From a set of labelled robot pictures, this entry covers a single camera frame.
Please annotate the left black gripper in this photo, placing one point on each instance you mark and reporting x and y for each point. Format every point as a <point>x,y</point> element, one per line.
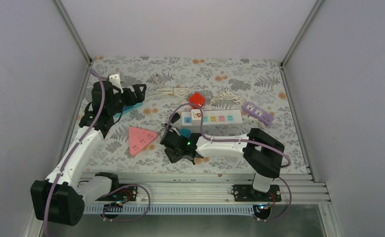
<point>139,98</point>

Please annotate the white cube adapter with tiger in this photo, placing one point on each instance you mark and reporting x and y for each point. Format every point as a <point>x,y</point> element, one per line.
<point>196,116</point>

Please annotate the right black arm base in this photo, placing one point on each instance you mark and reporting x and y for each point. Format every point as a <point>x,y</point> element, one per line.
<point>265,200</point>

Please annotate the pink triangular power strip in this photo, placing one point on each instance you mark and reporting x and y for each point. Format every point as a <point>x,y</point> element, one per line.
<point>139,139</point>

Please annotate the light blue plug adapter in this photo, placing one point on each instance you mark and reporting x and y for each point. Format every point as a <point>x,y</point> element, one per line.
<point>185,132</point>

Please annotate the floral table cloth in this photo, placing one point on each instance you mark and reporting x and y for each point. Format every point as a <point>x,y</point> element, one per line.
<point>225,84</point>

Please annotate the purple power strip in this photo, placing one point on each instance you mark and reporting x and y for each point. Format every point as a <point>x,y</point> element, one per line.
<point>258,113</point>

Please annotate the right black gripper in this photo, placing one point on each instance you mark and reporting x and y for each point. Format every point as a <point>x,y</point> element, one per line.
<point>172,156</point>

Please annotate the aluminium rail frame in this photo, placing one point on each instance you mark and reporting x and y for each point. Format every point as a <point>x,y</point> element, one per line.
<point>202,205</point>

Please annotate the white multicolour power strip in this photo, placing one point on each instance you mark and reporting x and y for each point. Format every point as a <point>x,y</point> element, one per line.
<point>214,117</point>

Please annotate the teal power strip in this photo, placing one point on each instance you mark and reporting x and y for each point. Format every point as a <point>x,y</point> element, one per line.
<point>127,109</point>

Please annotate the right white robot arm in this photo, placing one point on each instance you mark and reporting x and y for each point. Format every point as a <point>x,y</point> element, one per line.
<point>260,150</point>

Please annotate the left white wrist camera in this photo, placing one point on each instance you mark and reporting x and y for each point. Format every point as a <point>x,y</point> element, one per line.
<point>115,80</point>

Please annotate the red cube socket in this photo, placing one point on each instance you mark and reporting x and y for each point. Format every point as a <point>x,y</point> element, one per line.
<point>197,100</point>

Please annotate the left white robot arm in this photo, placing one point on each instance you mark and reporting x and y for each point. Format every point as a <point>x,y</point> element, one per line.
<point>59,198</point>

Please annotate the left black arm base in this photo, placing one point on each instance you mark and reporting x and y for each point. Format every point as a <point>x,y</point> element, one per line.
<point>118,200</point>

